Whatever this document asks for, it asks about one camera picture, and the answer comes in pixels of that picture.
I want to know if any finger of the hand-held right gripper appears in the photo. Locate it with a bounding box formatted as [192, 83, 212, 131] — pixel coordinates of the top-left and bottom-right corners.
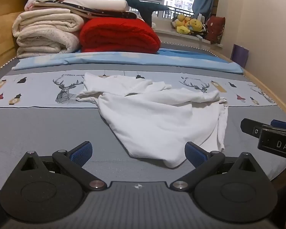
[241, 118, 286, 137]

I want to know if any wooden headboard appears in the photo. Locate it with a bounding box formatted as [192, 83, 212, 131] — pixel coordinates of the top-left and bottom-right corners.
[0, 0, 36, 75]

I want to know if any light blue quilt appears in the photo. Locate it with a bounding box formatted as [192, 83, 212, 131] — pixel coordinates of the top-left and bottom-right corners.
[12, 48, 244, 74]

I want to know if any yellow plush toy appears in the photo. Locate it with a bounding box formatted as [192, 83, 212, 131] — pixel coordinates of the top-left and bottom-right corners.
[189, 19, 204, 33]
[173, 14, 193, 35]

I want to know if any white folded sheet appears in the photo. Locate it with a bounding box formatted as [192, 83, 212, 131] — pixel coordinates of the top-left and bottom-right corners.
[66, 0, 131, 12]

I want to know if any white small garment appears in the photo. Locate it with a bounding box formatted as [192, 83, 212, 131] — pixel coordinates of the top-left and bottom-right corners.
[76, 72, 229, 168]

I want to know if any purple box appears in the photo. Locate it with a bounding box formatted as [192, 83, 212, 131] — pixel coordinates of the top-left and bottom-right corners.
[230, 44, 250, 69]

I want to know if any deer print bed sheet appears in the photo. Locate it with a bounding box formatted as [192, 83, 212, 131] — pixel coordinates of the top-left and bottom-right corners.
[0, 42, 286, 186]

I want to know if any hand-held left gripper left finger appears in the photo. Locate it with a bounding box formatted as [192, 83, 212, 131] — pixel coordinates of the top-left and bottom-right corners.
[20, 141, 107, 191]

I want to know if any red folded blanket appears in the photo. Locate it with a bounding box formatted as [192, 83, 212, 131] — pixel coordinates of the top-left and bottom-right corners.
[79, 18, 162, 53]

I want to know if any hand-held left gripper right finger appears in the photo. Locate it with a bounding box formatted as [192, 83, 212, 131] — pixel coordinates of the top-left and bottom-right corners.
[170, 142, 257, 191]

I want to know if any dark red cushion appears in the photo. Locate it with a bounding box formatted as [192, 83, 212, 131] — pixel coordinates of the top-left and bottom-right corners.
[206, 15, 226, 44]

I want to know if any speckled cream folded quilt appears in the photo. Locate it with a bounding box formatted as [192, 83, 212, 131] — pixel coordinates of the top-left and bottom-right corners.
[16, 31, 81, 59]

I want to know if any dark trimmed folded cloth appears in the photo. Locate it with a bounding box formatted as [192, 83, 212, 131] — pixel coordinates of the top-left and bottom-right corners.
[33, 1, 137, 19]

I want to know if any cream folded blanket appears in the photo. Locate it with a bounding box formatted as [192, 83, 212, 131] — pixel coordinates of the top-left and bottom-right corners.
[12, 8, 85, 38]

